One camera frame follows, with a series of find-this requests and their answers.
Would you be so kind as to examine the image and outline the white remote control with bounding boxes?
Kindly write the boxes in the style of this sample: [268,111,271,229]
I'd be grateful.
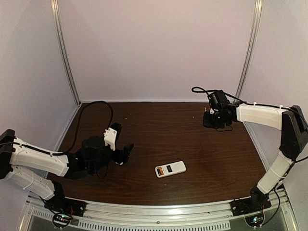
[154,161,187,178]

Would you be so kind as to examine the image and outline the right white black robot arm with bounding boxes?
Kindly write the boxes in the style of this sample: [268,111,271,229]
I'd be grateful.
[203,90,308,206]

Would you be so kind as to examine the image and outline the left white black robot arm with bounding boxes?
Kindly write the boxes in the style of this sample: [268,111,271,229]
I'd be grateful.
[0,128,134,203]

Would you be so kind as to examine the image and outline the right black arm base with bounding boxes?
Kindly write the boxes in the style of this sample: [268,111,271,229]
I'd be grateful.
[230,197,271,229]

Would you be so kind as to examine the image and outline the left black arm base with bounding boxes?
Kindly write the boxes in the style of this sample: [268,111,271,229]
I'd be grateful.
[41,197,87,229]

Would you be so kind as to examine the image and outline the orange black battery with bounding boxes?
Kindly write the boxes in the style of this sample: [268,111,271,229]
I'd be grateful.
[157,167,164,176]

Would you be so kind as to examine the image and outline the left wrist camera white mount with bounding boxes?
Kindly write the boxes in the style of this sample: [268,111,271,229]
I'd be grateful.
[103,123,122,151]

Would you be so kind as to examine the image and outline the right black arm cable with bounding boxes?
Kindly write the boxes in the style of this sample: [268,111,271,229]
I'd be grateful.
[191,86,308,200]

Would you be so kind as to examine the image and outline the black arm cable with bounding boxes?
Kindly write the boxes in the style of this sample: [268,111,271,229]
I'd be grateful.
[191,86,308,200]
[0,100,114,157]

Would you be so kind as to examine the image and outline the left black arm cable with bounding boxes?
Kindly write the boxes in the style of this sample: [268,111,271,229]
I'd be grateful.
[0,100,114,157]

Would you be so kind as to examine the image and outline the front aluminium rail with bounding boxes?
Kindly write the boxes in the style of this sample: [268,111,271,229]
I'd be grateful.
[24,190,292,231]

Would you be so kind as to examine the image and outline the right aluminium frame post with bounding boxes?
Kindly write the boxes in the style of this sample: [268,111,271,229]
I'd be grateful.
[235,0,263,98]

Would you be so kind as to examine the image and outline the aluminium frame post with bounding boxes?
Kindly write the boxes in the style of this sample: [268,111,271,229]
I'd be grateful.
[235,0,263,98]
[51,0,81,106]

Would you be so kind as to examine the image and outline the left aluminium frame post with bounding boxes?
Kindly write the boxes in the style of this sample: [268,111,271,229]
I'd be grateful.
[51,0,81,106]

